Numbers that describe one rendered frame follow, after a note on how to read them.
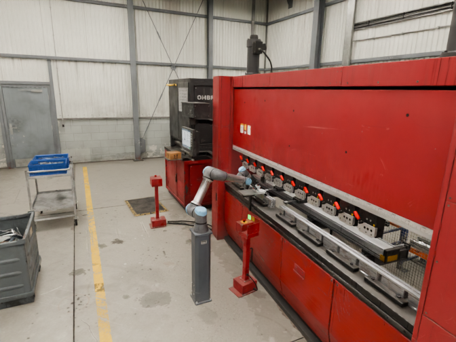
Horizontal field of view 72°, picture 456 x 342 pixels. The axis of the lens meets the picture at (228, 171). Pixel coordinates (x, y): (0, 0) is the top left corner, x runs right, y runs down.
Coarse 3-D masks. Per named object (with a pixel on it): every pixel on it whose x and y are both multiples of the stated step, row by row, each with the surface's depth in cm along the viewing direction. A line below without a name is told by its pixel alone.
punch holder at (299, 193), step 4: (296, 180) 290; (300, 180) 283; (296, 184) 290; (300, 184) 284; (304, 184) 278; (308, 184) 278; (300, 188) 284; (308, 188) 279; (296, 192) 290; (300, 192) 284; (304, 192) 279; (300, 196) 285; (304, 196) 280
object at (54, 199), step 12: (72, 168) 496; (36, 180) 528; (72, 180) 472; (48, 192) 543; (60, 192) 547; (72, 192) 476; (36, 204) 488; (48, 204) 490; (60, 204) 491; (72, 204) 491; (60, 216) 477; (36, 228) 469
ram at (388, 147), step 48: (240, 96) 392; (288, 96) 291; (336, 96) 232; (384, 96) 193; (432, 96) 165; (240, 144) 403; (288, 144) 297; (336, 144) 236; (384, 144) 195; (432, 144) 167; (384, 192) 198; (432, 192) 169
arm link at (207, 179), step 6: (204, 168) 319; (210, 168) 313; (204, 174) 315; (210, 174) 309; (204, 180) 314; (210, 180) 314; (204, 186) 313; (198, 192) 313; (204, 192) 313; (198, 198) 312; (192, 204) 310; (198, 204) 310; (186, 210) 314; (192, 210) 306; (192, 216) 308
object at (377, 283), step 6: (366, 276) 213; (372, 282) 207; (378, 282) 207; (378, 288) 203; (384, 288) 200; (384, 294) 198; (390, 294) 194; (396, 300) 190; (402, 300) 189; (402, 306) 187
